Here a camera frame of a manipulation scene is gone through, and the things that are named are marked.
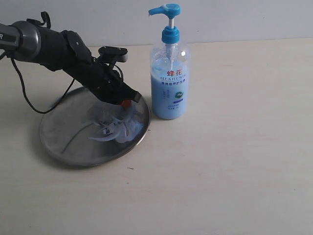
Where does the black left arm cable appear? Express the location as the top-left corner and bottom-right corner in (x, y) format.
(0, 11), (76, 114)

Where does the blue pump lotion bottle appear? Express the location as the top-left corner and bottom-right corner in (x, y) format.
(148, 3), (191, 120)

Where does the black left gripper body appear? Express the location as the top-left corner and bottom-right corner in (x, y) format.
(62, 55), (130, 104)

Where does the round steel plate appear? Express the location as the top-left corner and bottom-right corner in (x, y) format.
(39, 87), (151, 167)

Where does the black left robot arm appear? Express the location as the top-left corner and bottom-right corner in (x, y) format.
(0, 21), (141, 105)

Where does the blue-white soap smear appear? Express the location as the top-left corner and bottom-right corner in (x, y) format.
(81, 101), (144, 143)

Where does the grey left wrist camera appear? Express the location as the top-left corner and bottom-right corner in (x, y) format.
(98, 46), (128, 64)

